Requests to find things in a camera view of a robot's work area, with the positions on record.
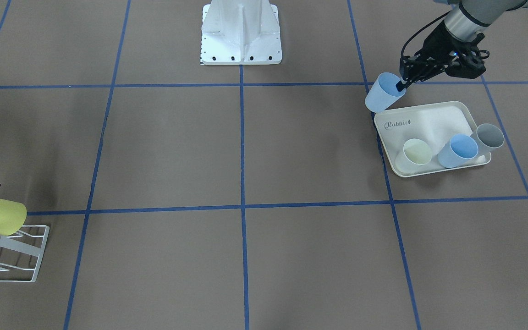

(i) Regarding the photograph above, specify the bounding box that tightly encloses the white wire cup rack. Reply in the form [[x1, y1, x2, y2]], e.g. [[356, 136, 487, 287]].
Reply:
[[0, 224, 50, 283]]

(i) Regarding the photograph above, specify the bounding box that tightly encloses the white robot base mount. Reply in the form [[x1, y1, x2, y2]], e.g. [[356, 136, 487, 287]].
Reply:
[[200, 0, 283, 66]]

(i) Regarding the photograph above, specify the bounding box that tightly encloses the white plastic tray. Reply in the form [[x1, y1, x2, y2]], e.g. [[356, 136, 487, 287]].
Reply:
[[374, 101, 477, 178]]

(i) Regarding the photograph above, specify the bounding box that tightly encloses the black camera cable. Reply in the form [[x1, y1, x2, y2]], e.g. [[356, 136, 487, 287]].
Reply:
[[400, 11, 452, 69]]

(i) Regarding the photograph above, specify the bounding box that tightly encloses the blue cup back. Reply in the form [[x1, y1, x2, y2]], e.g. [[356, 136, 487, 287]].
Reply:
[[365, 72, 406, 113]]

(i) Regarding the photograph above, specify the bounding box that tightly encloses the blue cup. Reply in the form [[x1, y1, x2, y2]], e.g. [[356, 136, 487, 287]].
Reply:
[[437, 134, 479, 169], [365, 72, 406, 113]]

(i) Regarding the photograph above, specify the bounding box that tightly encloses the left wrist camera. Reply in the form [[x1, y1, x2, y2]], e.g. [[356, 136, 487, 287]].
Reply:
[[445, 45, 490, 79]]

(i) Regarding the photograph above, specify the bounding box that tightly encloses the grey plastic cup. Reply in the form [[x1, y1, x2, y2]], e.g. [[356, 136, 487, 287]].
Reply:
[[471, 123, 505, 156]]

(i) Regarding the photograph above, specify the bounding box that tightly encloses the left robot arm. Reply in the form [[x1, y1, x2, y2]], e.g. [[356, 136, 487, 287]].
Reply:
[[396, 0, 528, 91]]

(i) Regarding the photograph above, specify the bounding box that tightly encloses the pale cream cup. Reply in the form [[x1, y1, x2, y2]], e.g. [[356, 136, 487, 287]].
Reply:
[[394, 138, 434, 175]]

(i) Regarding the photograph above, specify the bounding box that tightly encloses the blue cup front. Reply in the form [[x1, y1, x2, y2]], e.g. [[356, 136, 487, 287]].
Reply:
[[437, 134, 479, 169]]

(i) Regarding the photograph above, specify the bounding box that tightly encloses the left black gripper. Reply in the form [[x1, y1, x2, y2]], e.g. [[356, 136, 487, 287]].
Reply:
[[396, 22, 484, 91]]

